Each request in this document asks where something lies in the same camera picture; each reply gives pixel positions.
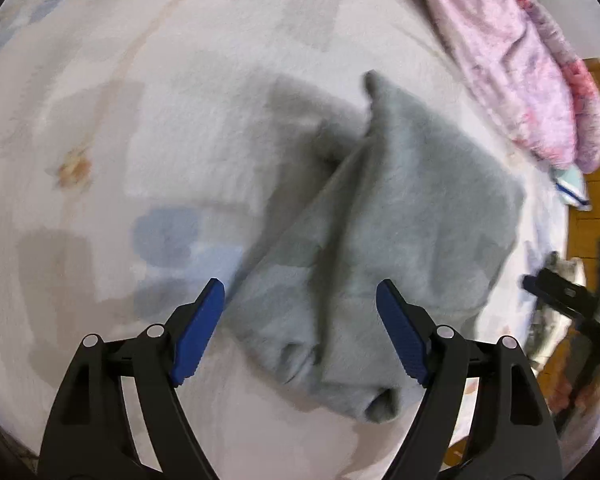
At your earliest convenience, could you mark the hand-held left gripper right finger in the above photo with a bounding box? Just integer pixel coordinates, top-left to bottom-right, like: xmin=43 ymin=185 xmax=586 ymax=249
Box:
xmin=376 ymin=280 xmax=563 ymax=480

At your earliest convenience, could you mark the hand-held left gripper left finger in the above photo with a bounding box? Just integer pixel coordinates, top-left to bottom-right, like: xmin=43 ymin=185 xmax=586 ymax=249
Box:
xmin=37 ymin=278 xmax=226 ymax=480

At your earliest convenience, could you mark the grey hoodie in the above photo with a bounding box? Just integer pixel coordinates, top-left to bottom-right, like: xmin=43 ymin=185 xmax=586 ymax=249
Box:
xmin=227 ymin=71 xmax=526 ymax=423

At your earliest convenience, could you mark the wooden bed headboard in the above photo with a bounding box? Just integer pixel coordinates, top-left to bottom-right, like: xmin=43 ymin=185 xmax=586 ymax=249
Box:
xmin=565 ymin=57 xmax=600 ymax=286

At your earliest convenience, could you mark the purple floral quilt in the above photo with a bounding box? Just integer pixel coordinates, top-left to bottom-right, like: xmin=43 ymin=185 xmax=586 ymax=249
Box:
xmin=365 ymin=0 xmax=600 ymax=175

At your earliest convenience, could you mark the leaf print bed sheet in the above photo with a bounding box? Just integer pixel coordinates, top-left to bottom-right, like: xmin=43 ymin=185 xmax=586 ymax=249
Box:
xmin=0 ymin=0 xmax=581 ymax=480

